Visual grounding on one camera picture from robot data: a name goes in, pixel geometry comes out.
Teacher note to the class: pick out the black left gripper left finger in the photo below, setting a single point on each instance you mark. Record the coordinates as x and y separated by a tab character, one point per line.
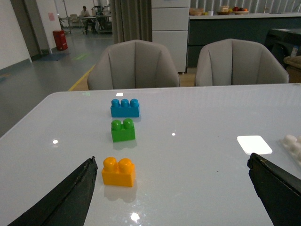
68	203

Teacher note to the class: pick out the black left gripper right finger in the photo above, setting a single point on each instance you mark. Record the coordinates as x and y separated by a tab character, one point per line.
278	190

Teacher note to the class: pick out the yellow toy building block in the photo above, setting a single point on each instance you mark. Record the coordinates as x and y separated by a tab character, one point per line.
118	173

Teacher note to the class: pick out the green toy building block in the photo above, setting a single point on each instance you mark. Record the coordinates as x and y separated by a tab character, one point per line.
122	130

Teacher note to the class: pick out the blue toy building block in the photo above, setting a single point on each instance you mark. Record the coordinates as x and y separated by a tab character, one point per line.
125	108

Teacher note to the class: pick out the beige cushion on box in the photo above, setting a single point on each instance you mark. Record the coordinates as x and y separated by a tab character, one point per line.
293	67

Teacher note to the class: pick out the right beige armchair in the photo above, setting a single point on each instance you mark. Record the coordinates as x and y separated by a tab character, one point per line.
238	62

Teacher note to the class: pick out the beige armchair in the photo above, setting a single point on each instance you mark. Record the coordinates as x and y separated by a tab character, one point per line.
134	64
238	62

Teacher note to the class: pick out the black appliance box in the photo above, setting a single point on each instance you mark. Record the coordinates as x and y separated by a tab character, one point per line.
284	43

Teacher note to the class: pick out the left beige armchair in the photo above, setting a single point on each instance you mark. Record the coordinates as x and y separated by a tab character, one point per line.
134	64

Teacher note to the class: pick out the red bin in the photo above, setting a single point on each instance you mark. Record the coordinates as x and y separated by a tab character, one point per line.
60	40

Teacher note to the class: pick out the dark kitchen counter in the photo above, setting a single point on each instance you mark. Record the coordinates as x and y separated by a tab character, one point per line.
253	27

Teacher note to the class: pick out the background work table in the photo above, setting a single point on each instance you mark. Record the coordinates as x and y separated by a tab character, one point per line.
102	24

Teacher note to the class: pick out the fruit bowl on counter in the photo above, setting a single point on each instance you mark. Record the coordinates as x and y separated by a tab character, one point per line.
239	11

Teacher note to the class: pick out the seated person in background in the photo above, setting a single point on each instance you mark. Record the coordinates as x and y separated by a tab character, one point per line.
87	21

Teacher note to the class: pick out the beige curtain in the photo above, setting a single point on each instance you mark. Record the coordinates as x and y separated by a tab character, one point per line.
131	20

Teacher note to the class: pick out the bread basket on counter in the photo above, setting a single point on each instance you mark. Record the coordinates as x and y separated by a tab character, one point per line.
196	11

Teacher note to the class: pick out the white drawer cabinet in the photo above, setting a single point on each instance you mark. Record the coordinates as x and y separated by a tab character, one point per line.
170	22

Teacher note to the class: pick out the white studded base plate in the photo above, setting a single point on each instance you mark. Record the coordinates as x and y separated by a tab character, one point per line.
292	145

